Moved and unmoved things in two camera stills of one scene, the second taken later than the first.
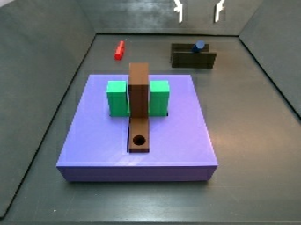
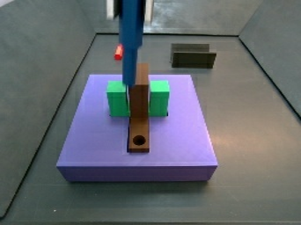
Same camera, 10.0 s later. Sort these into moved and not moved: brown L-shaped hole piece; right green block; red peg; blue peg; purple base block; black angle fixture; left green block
Moved: blue peg
Not moved: right green block; left green block; brown L-shaped hole piece; purple base block; black angle fixture; red peg
